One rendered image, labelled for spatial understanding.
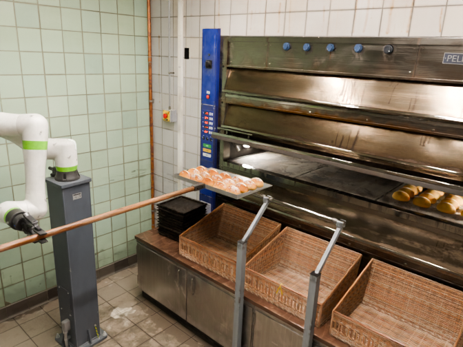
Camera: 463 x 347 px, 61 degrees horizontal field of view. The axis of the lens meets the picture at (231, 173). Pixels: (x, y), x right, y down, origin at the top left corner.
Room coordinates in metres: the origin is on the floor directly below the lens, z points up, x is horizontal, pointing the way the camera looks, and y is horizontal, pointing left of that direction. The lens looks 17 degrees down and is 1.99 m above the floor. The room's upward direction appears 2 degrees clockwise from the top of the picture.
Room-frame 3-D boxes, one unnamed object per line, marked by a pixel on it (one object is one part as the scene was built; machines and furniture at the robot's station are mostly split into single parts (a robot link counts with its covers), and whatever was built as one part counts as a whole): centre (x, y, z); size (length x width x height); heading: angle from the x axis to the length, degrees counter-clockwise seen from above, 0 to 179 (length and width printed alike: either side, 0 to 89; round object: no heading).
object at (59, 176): (2.33, 1.06, 1.23); 0.26 x 0.15 x 0.06; 53
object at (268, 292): (2.13, -0.45, 0.72); 0.56 x 0.49 x 0.28; 49
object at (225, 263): (2.52, -0.01, 0.72); 0.56 x 0.49 x 0.28; 50
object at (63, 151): (2.30, 1.03, 1.36); 0.16 x 0.13 x 0.19; 92
